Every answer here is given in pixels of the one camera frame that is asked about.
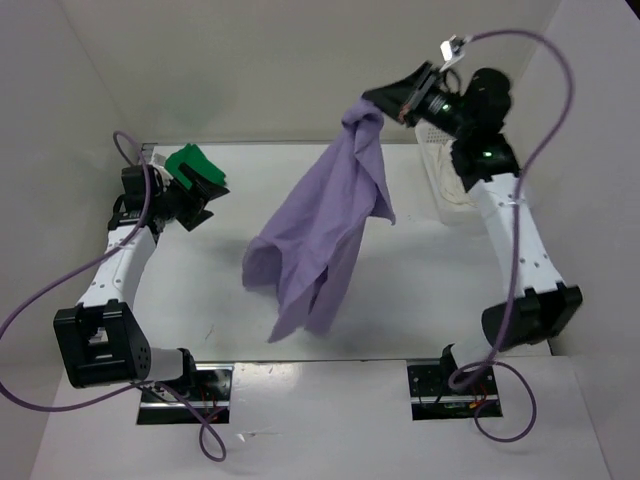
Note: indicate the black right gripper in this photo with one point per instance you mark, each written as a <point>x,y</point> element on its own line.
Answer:
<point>403,99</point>

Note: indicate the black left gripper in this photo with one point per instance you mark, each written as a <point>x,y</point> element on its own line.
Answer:
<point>197,197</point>

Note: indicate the green t-shirt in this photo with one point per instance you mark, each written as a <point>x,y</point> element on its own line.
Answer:
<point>192,156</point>

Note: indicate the purple t-shirt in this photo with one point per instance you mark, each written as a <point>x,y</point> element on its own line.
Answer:
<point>308,249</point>

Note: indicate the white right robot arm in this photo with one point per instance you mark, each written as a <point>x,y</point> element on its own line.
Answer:
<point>539,302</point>

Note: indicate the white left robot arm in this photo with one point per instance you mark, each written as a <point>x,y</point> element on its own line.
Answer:
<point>165,364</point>

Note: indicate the white plastic basket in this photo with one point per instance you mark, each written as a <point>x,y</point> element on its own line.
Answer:
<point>429,138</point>

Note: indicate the white t-shirt in basket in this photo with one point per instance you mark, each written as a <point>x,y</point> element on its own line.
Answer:
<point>449,183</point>

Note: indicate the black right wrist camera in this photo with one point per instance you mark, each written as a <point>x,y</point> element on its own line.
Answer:
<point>452,50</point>

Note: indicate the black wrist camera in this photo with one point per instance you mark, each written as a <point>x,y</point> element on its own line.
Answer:
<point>452,50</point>
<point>128,206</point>

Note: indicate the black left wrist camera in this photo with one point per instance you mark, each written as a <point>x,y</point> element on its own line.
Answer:
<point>128,206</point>

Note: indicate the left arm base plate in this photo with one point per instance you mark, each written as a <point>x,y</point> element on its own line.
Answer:
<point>210,395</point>

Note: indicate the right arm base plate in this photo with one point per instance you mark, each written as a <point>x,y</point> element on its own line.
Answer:
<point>432,399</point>

